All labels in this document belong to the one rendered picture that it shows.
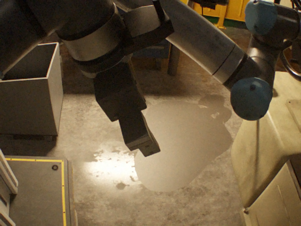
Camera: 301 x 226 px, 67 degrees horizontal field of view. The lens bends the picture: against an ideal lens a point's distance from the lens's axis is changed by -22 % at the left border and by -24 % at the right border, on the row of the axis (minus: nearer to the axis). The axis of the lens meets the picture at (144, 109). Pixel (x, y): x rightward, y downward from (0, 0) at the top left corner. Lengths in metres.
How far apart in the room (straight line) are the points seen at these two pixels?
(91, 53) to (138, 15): 0.08
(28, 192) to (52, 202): 0.15
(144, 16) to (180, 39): 0.11
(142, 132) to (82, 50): 0.12
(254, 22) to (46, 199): 1.19
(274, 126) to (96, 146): 1.19
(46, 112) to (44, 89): 0.19
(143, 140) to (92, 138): 1.64
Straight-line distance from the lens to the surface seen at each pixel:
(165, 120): 2.12
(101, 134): 2.00
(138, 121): 0.35
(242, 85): 0.42
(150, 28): 0.32
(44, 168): 1.47
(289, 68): 0.90
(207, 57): 0.44
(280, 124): 1.51
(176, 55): 2.41
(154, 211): 1.67
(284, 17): 0.53
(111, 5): 0.30
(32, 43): 0.28
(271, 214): 1.51
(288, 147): 1.42
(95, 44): 0.30
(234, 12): 3.77
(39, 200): 1.37
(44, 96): 1.69
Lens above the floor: 1.51
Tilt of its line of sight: 44 degrees down
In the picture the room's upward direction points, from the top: 6 degrees clockwise
